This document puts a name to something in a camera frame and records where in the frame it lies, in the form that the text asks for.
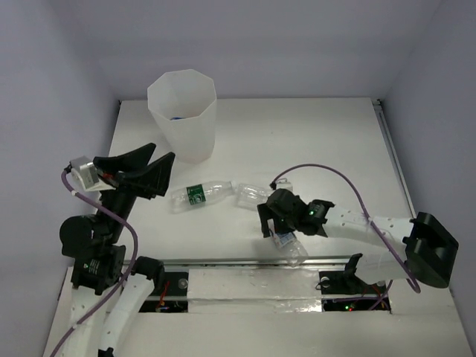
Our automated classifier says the clear bottle orange blue label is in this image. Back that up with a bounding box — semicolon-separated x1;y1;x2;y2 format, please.
267;219;309;268

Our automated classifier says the translucent white plastic bin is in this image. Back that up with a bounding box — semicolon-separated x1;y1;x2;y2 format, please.
147;69;217;164

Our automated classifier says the aluminium side rail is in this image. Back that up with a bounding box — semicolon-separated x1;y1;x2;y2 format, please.
372;99;416;217

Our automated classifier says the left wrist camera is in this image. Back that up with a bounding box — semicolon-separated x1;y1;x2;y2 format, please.
70;156;109;192

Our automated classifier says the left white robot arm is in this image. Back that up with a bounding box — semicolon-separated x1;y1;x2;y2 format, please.
51;143;176;356

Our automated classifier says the clear bottle green label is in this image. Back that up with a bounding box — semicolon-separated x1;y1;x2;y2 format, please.
170;181;237;213

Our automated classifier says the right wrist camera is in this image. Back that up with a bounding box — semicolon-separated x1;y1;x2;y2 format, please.
269;178;293;192

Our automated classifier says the clear crushed unlabelled bottle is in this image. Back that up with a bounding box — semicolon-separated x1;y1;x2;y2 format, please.
235;183;272;210

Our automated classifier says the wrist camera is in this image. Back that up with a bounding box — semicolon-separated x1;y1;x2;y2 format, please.
70;156;109;192
269;178;293;192

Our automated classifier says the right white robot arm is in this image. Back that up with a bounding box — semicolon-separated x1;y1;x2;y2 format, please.
257;189;459;292

